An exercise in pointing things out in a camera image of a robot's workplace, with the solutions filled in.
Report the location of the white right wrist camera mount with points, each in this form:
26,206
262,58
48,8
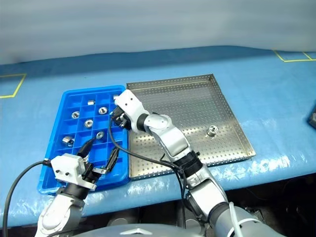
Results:
129,103

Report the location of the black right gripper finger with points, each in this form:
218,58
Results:
112,114

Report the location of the perforated metal tray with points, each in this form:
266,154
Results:
197,103

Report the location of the grey handheld controller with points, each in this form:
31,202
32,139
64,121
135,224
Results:
312,118

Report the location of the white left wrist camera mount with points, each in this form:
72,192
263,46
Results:
66,166

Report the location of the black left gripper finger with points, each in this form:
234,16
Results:
86,150
113,160

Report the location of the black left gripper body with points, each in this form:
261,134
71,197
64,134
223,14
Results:
89,174

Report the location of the silver robot torso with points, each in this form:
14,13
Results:
138,231

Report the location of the blue plastic compartment tray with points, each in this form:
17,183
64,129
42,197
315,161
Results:
74,128

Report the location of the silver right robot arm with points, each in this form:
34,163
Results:
172,140

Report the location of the metal nut bottom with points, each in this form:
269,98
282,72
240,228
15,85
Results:
68,141

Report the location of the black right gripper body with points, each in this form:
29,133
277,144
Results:
122,118

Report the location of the metal nut top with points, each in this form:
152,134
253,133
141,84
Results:
88,123

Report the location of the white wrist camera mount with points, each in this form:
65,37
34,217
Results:
129,103
66,166

